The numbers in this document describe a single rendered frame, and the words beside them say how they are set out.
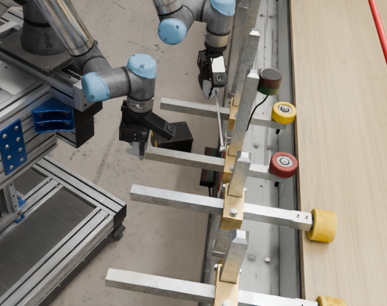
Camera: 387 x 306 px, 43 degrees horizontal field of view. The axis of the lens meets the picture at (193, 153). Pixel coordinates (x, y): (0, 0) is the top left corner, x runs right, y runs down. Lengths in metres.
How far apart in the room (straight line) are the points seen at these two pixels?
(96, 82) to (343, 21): 1.34
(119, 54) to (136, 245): 1.55
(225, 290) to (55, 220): 1.19
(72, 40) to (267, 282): 0.89
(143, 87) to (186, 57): 2.17
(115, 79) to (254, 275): 0.73
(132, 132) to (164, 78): 1.85
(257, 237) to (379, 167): 0.44
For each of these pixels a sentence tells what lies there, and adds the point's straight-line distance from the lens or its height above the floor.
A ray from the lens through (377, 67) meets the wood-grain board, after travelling 2.06.
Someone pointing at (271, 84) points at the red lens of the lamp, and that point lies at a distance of 1.32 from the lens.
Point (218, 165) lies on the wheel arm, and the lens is 1.49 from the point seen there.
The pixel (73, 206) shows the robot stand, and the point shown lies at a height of 0.21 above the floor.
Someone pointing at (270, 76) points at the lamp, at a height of 1.17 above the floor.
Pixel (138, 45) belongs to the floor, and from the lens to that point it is 3.55.
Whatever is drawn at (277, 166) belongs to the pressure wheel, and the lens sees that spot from 1.46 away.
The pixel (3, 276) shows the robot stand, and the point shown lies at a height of 0.21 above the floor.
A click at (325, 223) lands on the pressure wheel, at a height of 0.98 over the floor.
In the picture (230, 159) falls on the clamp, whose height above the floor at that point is 0.87.
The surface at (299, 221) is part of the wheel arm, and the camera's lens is 1.27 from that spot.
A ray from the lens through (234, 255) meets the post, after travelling 1.03.
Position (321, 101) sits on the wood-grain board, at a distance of 1.77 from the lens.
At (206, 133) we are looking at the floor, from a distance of 2.87.
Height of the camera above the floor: 1.91
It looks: 44 degrees down
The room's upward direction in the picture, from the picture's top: 9 degrees clockwise
